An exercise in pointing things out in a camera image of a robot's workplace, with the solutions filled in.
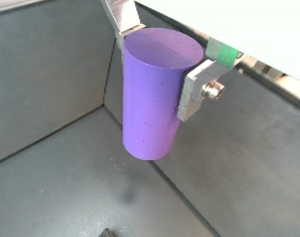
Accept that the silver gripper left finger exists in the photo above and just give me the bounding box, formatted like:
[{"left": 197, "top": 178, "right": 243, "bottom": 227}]
[{"left": 101, "top": 0, "right": 145, "bottom": 50}]

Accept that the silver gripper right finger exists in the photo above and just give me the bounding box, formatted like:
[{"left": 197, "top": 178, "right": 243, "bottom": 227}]
[{"left": 177, "top": 38, "right": 243, "bottom": 121}]

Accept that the purple cylinder block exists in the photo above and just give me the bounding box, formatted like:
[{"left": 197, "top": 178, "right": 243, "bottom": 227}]
[{"left": 123, "top": 28, "right": 203, "bottom": 160}]

